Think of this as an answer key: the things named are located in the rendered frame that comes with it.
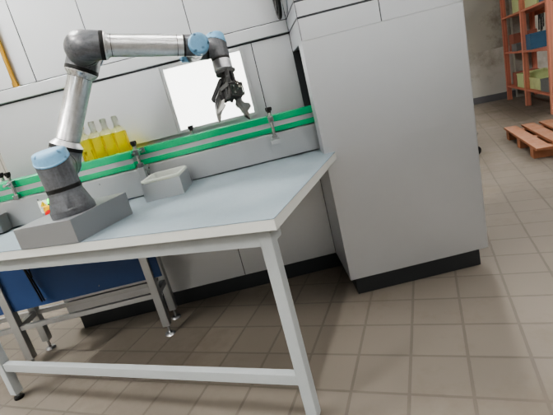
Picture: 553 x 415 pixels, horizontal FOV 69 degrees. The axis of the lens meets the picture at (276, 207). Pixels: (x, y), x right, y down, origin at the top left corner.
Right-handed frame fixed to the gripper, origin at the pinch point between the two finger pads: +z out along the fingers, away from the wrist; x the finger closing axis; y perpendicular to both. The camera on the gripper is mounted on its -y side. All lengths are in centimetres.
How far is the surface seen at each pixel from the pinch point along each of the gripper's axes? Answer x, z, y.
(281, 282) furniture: -26, 58, 40
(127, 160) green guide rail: -27, 0, -53
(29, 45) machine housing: -48, -69, -85
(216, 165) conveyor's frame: 9.0, 12.1, -36.6
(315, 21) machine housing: 38, -33, 22
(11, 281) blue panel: -80, 42, -107
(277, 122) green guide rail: 35.3, -0.9, -14.4
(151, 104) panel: -5, -27, -60
